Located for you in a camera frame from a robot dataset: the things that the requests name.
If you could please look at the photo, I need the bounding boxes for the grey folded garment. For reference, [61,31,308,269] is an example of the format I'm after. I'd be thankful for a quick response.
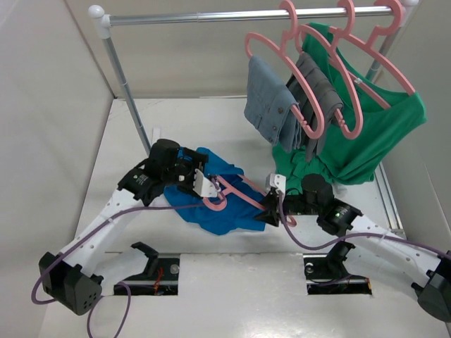
[284,52,343,162]

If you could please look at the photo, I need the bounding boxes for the green t shirt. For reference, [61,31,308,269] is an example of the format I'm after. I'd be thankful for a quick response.
[272,35,427,189]

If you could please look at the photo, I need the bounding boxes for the blue t shirt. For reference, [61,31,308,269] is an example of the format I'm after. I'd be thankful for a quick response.
[163,147,266,235]

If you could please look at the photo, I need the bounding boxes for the pink hanger with green shirt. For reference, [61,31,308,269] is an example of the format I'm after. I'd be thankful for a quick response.
[328,1,415,113]

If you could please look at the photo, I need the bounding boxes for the pink plastic hanger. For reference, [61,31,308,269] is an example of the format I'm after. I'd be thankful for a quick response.
[204,175,297,227]

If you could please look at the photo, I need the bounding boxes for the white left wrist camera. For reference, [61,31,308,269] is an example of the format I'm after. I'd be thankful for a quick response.
[192,169,218,198]

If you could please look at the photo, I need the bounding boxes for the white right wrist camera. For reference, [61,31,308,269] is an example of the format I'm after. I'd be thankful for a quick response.
[266,173,286,193]

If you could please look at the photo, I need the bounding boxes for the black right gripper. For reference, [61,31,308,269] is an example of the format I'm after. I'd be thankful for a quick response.
[252,192,321,227]

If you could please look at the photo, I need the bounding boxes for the silver white clothes rack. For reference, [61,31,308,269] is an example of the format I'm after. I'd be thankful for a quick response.
[88,1,419,154]

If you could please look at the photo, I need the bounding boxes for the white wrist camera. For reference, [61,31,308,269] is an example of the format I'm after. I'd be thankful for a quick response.
[192,169,218,198]
[266,173,286,193]

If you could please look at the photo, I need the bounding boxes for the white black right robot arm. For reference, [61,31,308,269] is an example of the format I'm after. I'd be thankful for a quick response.
[257,173,450,323]

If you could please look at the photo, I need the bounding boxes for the folded blue denim jeans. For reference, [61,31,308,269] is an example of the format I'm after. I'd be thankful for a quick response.
[244,55,301,153]

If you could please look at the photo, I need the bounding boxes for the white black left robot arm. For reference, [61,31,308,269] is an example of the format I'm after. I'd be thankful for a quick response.
[37,139,209,315]

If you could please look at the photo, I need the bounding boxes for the pink hanger with grey cloth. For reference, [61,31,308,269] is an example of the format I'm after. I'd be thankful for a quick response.
[295,0,364,140]

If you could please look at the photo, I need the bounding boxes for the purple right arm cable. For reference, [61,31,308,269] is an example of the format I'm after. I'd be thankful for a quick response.
[278,189,451,256]

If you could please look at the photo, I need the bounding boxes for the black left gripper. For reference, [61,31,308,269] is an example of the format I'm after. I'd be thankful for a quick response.
[163,151,209,195]

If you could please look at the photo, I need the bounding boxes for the pink hanger with jeans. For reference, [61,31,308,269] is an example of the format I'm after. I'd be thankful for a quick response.
[244,0,325,139]

